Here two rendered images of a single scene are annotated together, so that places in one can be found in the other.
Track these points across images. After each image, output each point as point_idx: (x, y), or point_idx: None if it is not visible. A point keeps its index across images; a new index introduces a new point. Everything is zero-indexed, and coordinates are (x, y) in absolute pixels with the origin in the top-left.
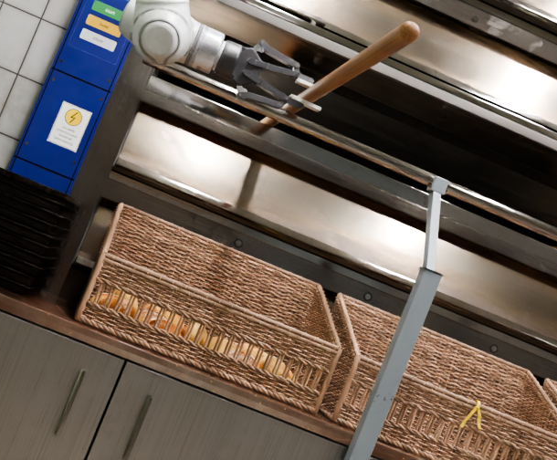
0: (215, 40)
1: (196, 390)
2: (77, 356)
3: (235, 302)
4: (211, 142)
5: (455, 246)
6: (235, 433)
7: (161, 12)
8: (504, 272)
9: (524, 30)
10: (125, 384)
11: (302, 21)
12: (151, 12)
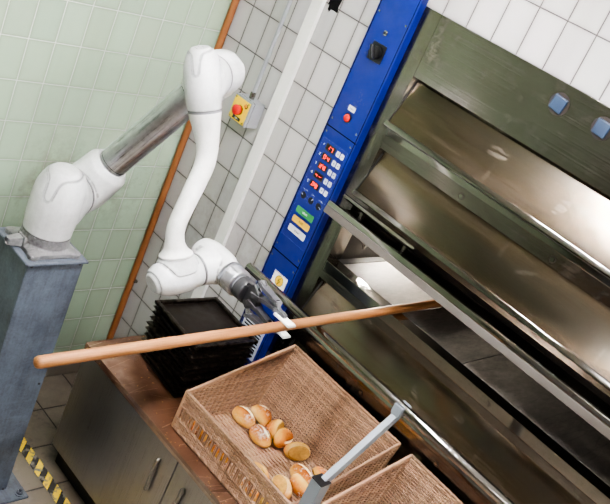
0: (228, 277)
1: (205, 496)
2: (159, 448)
3: (340, 435)
4: None
5: (512, 449)
6: None
7: (155, 266)
8: (547, 486)
9: (595, 278)
10: (176, 475)
11: (387, 247)
12: (152, 265)
